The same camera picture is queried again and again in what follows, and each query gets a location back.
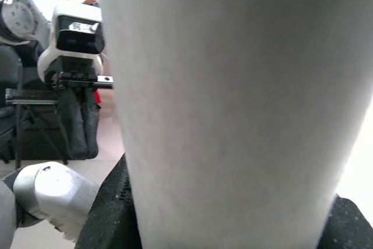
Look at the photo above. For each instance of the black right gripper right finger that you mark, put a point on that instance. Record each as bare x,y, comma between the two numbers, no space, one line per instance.
349,231

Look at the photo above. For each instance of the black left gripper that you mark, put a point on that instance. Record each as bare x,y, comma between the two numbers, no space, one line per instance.
73,80

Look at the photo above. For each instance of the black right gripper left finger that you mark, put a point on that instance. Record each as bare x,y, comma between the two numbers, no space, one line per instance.
110,222

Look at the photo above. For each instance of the white plastic table leg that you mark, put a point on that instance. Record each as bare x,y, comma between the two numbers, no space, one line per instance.
233,100

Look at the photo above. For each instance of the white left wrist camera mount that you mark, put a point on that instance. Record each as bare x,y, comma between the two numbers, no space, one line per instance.
73,10

